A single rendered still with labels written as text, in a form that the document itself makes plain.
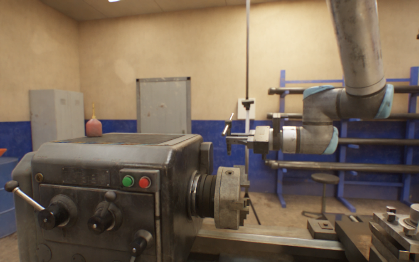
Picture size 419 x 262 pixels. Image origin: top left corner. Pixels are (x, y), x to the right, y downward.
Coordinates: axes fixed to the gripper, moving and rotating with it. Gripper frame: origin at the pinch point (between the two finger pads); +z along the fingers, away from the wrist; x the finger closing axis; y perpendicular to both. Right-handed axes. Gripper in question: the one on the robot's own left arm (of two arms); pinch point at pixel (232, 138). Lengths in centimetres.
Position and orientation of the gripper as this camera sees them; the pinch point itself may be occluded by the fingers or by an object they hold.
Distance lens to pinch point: 77.6
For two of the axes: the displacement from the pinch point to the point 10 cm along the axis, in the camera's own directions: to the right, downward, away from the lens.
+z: -9.5, -0.1, 3.0
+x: 2.8, -3.9, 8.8
